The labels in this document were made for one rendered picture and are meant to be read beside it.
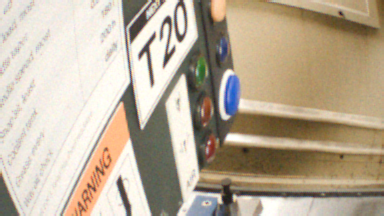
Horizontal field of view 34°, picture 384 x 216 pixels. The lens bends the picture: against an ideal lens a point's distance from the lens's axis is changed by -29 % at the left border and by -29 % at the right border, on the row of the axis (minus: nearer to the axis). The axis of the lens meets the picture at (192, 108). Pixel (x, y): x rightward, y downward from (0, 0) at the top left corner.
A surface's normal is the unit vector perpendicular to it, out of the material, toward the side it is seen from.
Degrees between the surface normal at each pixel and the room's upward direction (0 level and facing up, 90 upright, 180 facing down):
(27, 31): 90
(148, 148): 90
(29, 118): 90
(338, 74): 90
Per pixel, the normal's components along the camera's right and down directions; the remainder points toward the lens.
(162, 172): 0.94, 0.11
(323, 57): -0.32, 0.59
